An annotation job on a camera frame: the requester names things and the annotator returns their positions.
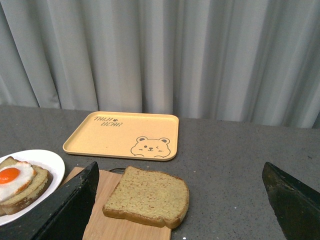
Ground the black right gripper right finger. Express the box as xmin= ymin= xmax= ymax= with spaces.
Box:
xmin=262 ymin=162 xmax=320 ymax=240

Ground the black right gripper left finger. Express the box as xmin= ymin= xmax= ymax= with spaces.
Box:
xmin=0 ymin=162 xmax=100 ymax=240

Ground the white round plate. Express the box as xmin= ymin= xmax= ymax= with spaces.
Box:
xmin=0 ymin=149 xmax=65 ymax=226

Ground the bread slice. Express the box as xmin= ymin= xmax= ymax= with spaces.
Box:
xmin=0 ymin=156 xmax=53 ymax=216
xmin=102 ymin=166 xmax=190 ymax=229

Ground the bamboo cutting board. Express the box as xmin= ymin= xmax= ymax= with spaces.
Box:
xmin=60 ymin=166 xmax=172 ymax=240

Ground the fried egg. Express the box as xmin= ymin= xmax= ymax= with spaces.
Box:
xmin=0 ymin=161 xmax=37 ymax=203

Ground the yellow bear tray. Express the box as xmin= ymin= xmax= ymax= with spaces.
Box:
xmin=62 ymin=111 xmax=179 ymax=162

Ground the grey curtain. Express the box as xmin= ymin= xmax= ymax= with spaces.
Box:
xmin=0 ymin=0 xmax=320 ymax=128

